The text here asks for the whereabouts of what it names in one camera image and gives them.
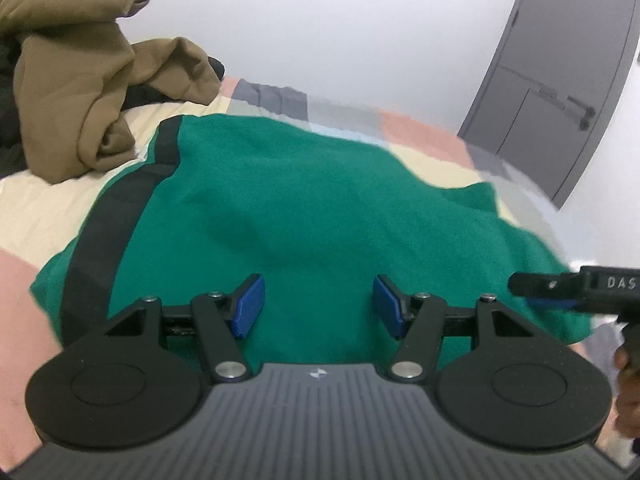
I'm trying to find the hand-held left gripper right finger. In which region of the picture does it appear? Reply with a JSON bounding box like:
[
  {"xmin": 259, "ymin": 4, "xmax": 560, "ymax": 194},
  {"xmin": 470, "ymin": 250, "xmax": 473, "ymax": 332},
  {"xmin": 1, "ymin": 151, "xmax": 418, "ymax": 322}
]
[{"xmin": 372, "ymin": 274, "xmax": 534, "ymax": 384}]

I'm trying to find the person's right hand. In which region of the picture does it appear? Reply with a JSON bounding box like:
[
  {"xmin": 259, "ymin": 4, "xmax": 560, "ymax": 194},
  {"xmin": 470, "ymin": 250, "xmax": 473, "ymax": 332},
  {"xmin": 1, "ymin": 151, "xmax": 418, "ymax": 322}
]
[{"xmin": 612, "ymin": 342, "xmax": 640, "ymax": 442}]

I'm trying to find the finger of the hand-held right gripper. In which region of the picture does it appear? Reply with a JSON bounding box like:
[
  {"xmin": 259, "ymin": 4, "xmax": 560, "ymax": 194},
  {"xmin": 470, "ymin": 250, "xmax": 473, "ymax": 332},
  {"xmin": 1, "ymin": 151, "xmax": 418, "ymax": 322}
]
[{"xmin": 507, "ymin": 269, "xmax": 590, "ymax": 312}]

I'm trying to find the green hoodie with cream print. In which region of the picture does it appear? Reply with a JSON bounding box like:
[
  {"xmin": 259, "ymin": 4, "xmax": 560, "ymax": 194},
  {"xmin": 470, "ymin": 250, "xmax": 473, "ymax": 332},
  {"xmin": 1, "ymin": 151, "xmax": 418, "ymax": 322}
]
[{"xmin": 29, "ymin": 112, "xmax": 595, "ymax": 377}]

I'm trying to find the patchwork quilt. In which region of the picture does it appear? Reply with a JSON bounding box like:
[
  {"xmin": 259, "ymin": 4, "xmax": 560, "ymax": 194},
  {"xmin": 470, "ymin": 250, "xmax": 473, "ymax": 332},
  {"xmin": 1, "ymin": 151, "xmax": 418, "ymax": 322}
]
[{"xmin": 0, "ymin": 76, "xmax": 621, "ymax": 461}]

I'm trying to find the black door handle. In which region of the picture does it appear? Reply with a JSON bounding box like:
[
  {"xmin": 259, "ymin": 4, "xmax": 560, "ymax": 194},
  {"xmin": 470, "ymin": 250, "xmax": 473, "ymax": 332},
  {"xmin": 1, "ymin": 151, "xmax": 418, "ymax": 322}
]
[{"xmin": 566, "ymin": 94, "xmax": 597, "ymax": 117}]

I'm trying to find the grey door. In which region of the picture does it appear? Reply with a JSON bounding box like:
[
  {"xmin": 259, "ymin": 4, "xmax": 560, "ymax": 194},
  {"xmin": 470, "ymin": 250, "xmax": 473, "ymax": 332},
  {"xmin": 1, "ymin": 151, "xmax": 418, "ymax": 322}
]
[{"xmin": 457, "ymin": 0, "xmax": 640, "ymax": 211}]

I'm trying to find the brown hoodie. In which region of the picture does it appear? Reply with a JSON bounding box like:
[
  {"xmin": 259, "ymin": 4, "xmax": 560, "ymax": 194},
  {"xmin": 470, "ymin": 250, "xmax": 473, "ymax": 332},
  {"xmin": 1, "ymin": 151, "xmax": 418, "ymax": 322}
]
[{"xmin": 0, "ymin": 0, "xmax": 224, "ymax": 184}]

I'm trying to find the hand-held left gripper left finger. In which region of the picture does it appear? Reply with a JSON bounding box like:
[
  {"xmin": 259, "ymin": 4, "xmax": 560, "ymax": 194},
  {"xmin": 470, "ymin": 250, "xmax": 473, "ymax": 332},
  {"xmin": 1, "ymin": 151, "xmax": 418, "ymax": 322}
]
[{"xmin": 105, "ymin": 273, "xmax": 266, "ymax": 384}]

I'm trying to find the black jacket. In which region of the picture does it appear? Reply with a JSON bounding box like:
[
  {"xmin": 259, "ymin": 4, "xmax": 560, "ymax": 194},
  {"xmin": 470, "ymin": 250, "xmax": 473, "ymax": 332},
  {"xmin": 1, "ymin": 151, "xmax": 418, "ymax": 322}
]
[{"xmin": 0, "ymin": 35, "xmax": 227, "ymax": 179}]

